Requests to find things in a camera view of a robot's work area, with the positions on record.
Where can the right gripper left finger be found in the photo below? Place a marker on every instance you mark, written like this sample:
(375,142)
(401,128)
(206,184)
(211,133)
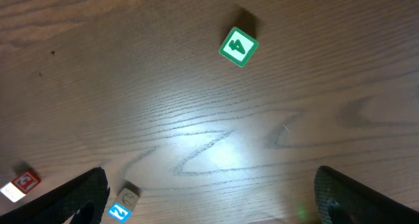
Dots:
(81,200)

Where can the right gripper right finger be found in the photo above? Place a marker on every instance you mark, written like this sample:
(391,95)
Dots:
(341,199)

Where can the green number 4 block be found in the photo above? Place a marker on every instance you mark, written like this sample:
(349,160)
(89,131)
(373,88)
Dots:
(238,47)

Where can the red letter A block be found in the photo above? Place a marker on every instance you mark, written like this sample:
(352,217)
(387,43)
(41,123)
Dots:
(26,181)

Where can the plain wooden block centre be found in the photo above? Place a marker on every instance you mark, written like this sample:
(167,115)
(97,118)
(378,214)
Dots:
(12,192)

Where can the blue number 2 block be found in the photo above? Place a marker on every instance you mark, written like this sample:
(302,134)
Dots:
(123,206)

